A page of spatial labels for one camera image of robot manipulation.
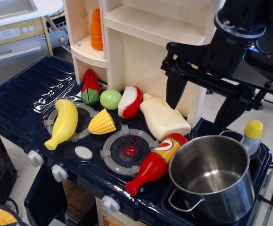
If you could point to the yellow toy corn cob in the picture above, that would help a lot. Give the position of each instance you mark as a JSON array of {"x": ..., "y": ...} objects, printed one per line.
[{"x": 102, "y": 123}]

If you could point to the grey stove knob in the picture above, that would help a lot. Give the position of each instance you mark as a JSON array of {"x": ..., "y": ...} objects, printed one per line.
[
  {"x": 35, "y": 159},
  {"x": 110, "y": 205},
  {"x": 59, "y": 173}
]

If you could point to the grey toy bottle yellow cap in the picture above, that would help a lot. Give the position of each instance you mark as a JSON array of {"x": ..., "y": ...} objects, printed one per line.
[{"x": 252, "y": 136}]

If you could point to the cream toy bottle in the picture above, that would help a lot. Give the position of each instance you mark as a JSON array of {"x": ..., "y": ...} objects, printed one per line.
[{"x": 161, "y": 119}]

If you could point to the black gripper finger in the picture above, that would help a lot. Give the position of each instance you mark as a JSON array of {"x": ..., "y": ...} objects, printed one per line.
[
  {"x": 175, "y": 86},
  {"x": 230, "y": 110}
]

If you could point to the navy toy kitchen stove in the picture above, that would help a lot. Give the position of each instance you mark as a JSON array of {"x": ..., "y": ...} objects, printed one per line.
[{"x": 27, "y": 112}]

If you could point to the grey stove knob middle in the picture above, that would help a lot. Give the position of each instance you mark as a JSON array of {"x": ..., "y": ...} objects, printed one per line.
[{"x": 59, "y": 173}]

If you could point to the stainless steel pot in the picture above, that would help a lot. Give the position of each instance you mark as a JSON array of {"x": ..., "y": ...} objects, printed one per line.
[{"x": 212, "y": 178}]

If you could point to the toy dishwasher wooden silver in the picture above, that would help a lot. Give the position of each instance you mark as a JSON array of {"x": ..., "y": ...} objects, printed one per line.
[{"x": 27, "y": 33}]

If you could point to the grey stove knob left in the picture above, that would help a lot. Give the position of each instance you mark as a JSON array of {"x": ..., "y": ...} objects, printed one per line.
[{"x": 35, "y": 159}]

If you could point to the grey stove knob right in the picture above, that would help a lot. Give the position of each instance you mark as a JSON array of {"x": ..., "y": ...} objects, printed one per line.
[{"x": 110, "y": 205}]

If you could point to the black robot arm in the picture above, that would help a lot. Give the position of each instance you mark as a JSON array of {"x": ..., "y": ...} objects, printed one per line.
[{"x": 220, "y": 66}]

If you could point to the orange toy carrot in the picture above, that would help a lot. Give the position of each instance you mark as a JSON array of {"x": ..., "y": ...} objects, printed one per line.
[{"x": 96, "y": 31}]

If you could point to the red green toy pepper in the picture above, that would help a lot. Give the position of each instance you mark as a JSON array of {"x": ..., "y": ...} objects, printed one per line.
[{"x": 90, "y": 93}]

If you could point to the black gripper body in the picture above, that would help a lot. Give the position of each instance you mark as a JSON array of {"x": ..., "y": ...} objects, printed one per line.
[{"x": 245, "y": 84}]

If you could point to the red toy ketchup bottle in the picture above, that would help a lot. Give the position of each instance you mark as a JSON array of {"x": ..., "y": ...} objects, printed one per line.
[{"x": 155, "y": 165}]

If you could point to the cream toy kitchen shelf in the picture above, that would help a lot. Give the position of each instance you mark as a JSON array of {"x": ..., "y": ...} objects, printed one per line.
[{"x": 135, "y": 34}]

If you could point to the grey round stove button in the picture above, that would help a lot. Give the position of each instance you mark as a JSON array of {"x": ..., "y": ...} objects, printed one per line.
[{"x": 83, "y": 153}]

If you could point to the green toy apple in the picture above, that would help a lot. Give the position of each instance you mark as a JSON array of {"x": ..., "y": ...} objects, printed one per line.
[{"x": 110, "y": 99}]

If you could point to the yellow toy banana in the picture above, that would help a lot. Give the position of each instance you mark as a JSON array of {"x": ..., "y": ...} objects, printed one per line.
[{"x": 65, "y": 124}]

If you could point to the grey right burner red centre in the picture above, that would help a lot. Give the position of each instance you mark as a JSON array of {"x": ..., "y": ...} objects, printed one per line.
[{"x": 124, "y": 151}]

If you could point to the red white toy apple slice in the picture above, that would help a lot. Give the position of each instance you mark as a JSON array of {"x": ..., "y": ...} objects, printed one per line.
[{"x": 129, "y": 104}]

